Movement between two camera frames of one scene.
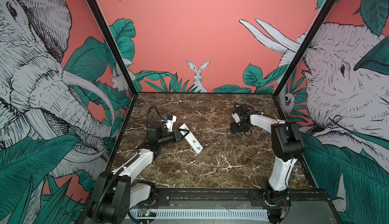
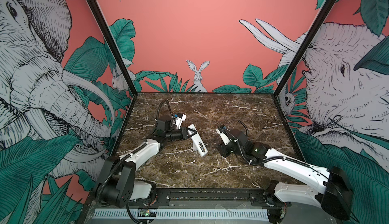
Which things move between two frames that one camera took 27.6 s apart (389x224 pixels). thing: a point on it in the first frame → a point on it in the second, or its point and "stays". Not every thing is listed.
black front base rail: (239, 198) stays
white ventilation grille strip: (214, 214) stays
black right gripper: (234, 128) → (222, 149)
